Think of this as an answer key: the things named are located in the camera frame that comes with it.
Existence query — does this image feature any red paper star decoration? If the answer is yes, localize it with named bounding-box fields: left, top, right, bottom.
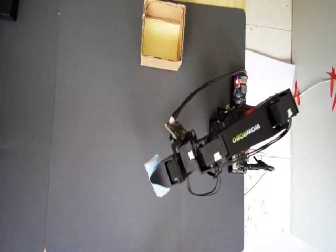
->
left=326, top=66, right=336, bottom=112

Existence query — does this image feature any black camera circuit board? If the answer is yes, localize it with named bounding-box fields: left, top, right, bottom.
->
left=164, top=121, right=187, bottom=140

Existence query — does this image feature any light blue yarn-wrapped block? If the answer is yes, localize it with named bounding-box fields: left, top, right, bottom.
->
left=144, top=154, right=171, bottom=198

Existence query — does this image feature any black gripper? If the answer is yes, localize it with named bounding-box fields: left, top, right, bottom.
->
left=149, top=130, right=204, bottom=188

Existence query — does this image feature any thick black camera cable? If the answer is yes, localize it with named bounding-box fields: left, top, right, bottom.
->
left=170, top=69, right=249, bottom=124

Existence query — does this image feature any small motor controller board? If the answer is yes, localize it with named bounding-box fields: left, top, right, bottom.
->
left=228, top=151, right=250, bottom=174

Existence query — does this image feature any dark grey mat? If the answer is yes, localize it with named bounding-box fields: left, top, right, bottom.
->
left=44, top=0, right=246, bottom=252
left=0, top=0, right=59, bottom=252

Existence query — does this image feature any red paper strip decoration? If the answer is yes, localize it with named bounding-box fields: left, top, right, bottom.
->
left=293, top=80, right=301, bottom=106

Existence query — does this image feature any white paper sheet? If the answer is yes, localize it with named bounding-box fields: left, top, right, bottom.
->
left=244, top=49, right=297, bottom=158

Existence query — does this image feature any yellow foam pad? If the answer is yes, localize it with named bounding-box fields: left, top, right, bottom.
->
left=143, top=16, right=181, bottom=60

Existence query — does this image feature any black box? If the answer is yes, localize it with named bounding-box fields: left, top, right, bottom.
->
left=0, top=0, right=19, bottom=22

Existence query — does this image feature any thin black servo cable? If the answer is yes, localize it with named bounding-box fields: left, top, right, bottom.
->
left=186, top=167, right=224, bottom=197

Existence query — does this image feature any thin white cable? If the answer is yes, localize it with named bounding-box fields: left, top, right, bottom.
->
left=299, top=78, right=332, bottom=97

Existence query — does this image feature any black power plug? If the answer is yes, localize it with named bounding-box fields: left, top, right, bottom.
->
left=243, top=162, right=276, bottom=173

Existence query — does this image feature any open brown cardboard box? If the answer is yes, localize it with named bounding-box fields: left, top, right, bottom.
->
left=140, top=0, right=187, bottom=72

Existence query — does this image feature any blue circuit board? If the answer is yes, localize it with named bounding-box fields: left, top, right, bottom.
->
left=232, top=75, right=249, bottom=106

